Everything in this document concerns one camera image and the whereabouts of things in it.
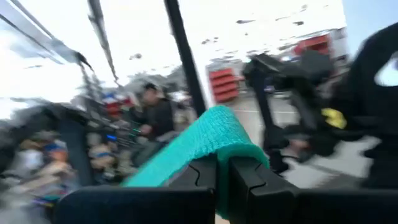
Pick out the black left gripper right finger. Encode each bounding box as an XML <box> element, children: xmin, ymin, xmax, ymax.
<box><xmin>229</xmin><ymin>157</ymin><xmax>398</xmax><ymax>224</ymax></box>

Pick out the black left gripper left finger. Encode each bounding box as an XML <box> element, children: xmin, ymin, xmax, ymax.
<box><xmin>54</xmin><ymin>155</ymin><xmax>218</xmax><ymax>224</ymax></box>

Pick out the teal elastic bandage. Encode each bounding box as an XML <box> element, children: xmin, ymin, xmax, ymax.
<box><xmin>121</xmin><ymin>105</ymin><xmax>270</xmax><ymax>220</ymax></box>

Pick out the yellow tag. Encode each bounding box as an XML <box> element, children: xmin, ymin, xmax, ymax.
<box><xmin>321</xmin><ymin>108</ymin><xmax>348</xmax><ymax>130</ymax></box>

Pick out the person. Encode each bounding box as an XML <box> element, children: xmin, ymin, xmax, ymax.
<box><xmin>132</xmin><ymin>82</ymin><xmax>177</xmax><ymax>142</ymax></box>

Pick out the red storage bin rack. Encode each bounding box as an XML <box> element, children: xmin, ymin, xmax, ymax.
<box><xmin>208</xmin><ymin>67</ymin><xmax>241</xmax><ymax>104</ymax></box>

